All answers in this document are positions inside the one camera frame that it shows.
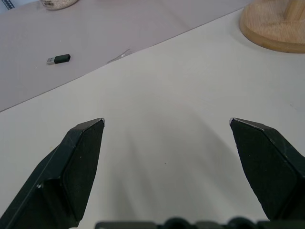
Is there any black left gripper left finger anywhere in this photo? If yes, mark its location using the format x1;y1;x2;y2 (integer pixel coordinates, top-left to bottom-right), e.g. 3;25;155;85
0;117;106;229

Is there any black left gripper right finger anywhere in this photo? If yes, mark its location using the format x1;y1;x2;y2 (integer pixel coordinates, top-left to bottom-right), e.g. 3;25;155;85
229;117;305;221

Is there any black USB dongle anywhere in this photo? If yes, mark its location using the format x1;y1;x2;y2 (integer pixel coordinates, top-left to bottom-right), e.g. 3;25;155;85
46;53;71;66

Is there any clear tape strip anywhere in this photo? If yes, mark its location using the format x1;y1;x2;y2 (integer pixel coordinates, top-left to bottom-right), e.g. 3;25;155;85
107;49;133;64

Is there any round wooden stand base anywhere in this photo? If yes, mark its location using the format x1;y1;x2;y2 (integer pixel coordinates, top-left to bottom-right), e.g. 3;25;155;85
239;0;305;53

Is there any perforated metal bracket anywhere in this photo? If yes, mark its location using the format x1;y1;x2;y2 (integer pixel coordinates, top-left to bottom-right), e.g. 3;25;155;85
0;0;16;11

